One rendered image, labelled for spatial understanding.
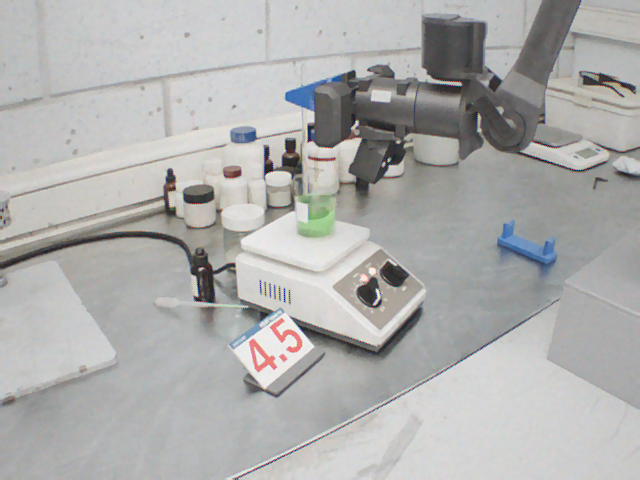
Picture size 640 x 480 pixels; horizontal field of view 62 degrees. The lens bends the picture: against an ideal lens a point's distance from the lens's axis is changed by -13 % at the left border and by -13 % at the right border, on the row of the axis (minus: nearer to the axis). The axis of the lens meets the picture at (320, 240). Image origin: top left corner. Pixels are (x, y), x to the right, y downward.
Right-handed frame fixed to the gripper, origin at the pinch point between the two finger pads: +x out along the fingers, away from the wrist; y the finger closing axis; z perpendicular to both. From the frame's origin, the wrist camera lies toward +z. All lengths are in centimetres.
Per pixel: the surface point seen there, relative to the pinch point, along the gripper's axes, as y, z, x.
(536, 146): 80, 23, -21
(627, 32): 137, -5, -47
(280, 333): -12.1, 23.2, -1.2
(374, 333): -8.2, 23.1, -10.5
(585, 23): 144, -6, -33
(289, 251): -4.8, 17.0, 1.1
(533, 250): 24.5, 24.9, -25.3
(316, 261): -5.9, 17.0, -2.7
